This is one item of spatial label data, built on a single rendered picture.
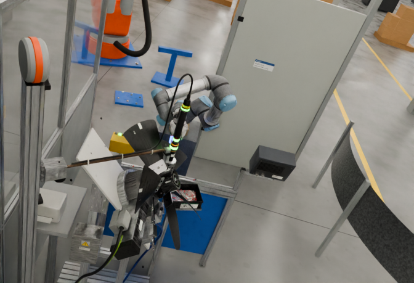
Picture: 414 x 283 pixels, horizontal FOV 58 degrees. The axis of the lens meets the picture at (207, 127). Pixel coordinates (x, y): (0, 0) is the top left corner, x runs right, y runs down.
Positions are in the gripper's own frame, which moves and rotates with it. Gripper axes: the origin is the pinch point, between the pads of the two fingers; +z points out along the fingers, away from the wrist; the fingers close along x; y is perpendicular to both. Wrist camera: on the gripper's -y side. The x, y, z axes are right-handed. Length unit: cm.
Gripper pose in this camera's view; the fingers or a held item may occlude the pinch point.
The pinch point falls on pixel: (177, 134)
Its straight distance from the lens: 192.4
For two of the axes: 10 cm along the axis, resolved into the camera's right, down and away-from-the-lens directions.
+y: -2.8, 8.1, 5.1
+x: -9.6, -2.5, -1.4
